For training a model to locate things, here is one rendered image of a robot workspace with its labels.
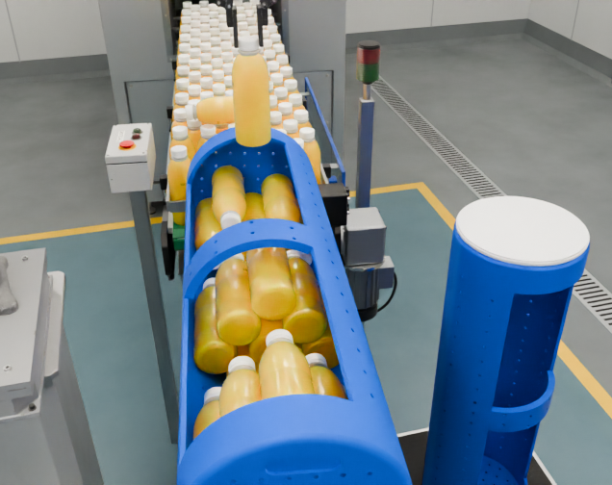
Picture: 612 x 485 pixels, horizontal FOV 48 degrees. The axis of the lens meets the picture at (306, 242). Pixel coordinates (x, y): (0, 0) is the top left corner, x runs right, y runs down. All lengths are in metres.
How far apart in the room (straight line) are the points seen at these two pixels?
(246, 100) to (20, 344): 0.58
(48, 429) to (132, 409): 1.22
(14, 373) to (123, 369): 1.61
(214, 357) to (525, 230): 0.75
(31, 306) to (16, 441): 0.26
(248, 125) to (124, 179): 0.51
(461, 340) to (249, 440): 0.90
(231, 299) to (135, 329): 1.84
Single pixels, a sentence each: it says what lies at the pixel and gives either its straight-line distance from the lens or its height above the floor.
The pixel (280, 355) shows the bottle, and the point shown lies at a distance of 0.93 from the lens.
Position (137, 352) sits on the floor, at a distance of 2.81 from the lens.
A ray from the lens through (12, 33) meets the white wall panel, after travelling 5.92.
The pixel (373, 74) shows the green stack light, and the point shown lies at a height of 1.18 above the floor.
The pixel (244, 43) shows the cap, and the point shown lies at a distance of 1.30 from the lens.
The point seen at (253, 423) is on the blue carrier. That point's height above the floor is 1.23.
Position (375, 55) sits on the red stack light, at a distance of 1.94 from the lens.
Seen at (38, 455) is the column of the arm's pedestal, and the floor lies 0.79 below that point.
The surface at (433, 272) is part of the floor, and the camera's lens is 3.19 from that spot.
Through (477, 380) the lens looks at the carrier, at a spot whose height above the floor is 0.70.
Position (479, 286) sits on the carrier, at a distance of 1.49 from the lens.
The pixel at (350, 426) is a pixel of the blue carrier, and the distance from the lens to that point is 0.80.
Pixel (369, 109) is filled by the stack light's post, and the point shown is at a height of 1.08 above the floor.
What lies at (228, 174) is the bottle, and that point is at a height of 1.15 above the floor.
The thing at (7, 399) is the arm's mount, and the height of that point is 1.04.
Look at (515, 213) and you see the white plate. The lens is 1.60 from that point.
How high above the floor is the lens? 1.81
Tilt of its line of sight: 32 degrees down
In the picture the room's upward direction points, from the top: 1 degrees counter-clockwise
